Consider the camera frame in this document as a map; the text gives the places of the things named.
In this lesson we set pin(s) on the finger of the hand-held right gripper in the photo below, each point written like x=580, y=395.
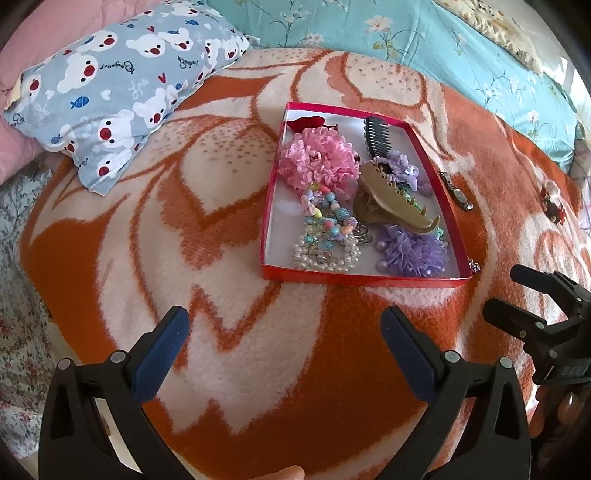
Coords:
x=563, y=290
x=521, y=323

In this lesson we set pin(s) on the tan claw hair clip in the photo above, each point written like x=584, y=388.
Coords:
x=388, y=194

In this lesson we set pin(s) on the bear print pillow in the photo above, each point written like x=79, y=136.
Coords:
x=115, y=69

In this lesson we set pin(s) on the red velvet bow hair clip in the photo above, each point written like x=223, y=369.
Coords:
x=309, y=123

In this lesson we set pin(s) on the silver pendant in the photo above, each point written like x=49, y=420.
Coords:
x=474, y=266

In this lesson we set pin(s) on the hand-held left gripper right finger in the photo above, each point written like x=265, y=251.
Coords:
x=411, y=360

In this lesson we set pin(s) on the green hair accessory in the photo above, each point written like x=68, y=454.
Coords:
x=412, y=201

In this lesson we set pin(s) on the metal rings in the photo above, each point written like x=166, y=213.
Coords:
x=364, y=237

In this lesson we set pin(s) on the person's left hand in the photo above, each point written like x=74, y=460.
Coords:
x=281, y=474

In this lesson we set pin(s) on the black hair comb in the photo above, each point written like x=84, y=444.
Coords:
x=376, y=136

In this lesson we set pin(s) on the pink quilt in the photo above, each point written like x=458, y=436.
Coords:
x=14, y=143

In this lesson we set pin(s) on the cream floral fabric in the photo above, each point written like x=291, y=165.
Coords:
x=508, y=27

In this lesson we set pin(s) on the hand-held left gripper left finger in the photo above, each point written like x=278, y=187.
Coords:
x=159, y=355

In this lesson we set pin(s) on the orange and cream blanket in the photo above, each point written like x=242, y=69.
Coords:
x=231, y=184

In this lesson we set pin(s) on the grey floral bed sheet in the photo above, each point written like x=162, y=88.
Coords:
x=23, y=300

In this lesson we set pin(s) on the red and black hair accessory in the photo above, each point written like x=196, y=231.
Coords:
x=553, y=207

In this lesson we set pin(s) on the person's right hand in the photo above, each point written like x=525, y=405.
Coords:
x=565, y=406

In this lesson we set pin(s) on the red cardboard box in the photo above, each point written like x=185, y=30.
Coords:
x=286, y=249

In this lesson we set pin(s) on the small metal hair clip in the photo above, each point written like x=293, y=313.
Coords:
x=457, y=191

